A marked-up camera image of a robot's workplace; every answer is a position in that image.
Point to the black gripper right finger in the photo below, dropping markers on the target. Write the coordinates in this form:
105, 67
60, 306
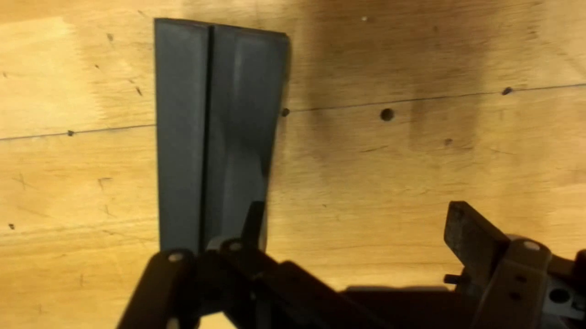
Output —
519, 281

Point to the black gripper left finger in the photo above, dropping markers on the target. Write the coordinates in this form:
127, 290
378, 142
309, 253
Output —
202, 293

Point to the black grooved plastic rail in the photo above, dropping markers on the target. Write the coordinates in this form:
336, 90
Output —
232, 122

